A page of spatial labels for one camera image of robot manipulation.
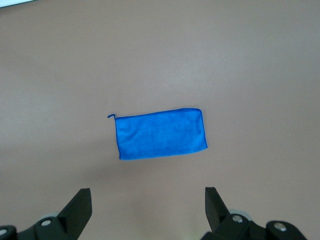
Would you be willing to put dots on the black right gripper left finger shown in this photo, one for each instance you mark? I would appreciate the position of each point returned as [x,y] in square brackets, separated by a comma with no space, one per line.
[75,212]

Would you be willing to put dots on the blue microfiber towel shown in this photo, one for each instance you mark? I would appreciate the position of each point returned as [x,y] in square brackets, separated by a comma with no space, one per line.
[160,135]

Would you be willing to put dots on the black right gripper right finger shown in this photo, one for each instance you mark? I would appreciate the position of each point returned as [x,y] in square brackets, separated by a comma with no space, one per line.
[215,210]

